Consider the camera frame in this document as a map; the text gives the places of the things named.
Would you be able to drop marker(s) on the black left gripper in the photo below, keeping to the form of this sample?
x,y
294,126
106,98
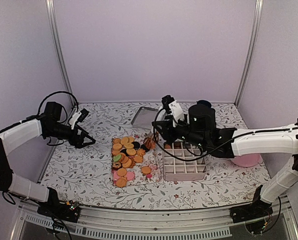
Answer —
x,y
78,143

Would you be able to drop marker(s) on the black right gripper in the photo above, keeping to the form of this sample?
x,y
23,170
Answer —
x,y
166,133

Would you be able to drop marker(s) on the silver white tongs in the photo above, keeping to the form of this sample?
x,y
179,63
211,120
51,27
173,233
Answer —
x,y
150,140

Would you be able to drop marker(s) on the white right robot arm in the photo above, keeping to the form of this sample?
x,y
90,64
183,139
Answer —
x,y
198,128

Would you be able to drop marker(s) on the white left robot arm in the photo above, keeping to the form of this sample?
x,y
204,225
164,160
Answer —
x,y
17,135

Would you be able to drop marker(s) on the pink divided cookie tin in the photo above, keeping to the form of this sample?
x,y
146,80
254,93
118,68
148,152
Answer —
x,y
183,163

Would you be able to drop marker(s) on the dark blue mug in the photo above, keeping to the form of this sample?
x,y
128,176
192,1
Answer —
x,y
205,103

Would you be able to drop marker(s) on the silver tin lid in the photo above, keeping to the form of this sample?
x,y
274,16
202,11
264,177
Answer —
x,y
144,117

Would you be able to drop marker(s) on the floral rectangular tray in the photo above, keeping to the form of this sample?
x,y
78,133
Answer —
x,y
139,166

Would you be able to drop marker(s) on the pink plate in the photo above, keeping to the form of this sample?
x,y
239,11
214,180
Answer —
x,y
249,160

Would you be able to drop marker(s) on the green sandwich cookie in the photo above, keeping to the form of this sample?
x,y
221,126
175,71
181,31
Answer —
x,y
117,158

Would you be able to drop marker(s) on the pink sandwich cookie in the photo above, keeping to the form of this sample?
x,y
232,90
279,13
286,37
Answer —
x,y
116,176

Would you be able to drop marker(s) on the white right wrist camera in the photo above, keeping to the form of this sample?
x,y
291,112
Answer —
x,y
173,108

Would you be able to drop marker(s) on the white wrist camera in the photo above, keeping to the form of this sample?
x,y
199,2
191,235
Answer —
x,y
173,108
78,117

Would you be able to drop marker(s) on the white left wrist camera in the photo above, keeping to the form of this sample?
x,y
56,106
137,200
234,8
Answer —
x,y
78,117

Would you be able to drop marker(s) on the front aluminium rail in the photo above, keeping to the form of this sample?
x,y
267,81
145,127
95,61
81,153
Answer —
x,y
102,223

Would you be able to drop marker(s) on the left aluminium frame post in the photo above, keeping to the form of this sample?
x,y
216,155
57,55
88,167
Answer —
x,y
57,44

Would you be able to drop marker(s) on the aluminium frame post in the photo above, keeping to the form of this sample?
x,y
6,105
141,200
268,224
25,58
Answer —
x,y
250,52
57,44

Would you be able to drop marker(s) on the right aluminium frame post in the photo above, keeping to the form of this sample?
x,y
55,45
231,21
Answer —
x,y
250,52

